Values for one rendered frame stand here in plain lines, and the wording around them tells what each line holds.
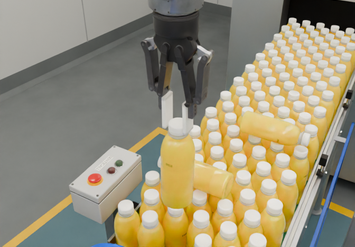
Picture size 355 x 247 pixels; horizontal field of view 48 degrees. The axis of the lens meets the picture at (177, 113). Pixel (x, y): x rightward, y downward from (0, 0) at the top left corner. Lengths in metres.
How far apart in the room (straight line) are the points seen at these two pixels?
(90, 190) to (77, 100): 2.56
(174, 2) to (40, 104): 3.09
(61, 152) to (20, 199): 0.50
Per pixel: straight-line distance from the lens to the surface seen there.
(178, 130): 0.75
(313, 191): 1.42
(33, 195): 2.75
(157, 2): 0.62
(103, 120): 3.29
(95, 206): 1.08
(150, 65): 0.71
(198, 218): 0.99
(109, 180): 1.10
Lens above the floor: 1.84
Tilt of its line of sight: 34 degrees down
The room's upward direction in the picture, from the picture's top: straight up
